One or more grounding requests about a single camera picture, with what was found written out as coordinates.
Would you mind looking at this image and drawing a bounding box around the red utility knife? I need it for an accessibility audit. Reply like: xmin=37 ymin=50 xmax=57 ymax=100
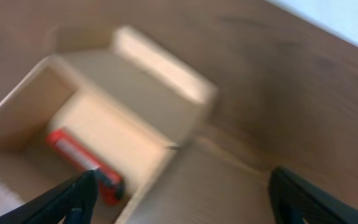
xmin=46 ymin=128 xmax=126 ymax=206

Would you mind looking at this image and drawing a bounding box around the cardboard box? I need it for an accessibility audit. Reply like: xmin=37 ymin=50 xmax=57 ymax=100
xmin=0 ymin=26 xmax=217 ymax=223

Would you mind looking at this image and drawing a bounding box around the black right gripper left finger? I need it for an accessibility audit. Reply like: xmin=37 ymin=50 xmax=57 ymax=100
xmin=0 ymin=170 xmax=98 ymax=224

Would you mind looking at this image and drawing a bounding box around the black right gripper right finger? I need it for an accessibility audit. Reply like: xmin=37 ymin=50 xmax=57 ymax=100
xmin=268 ymin=167 xmax=358 ymax=224

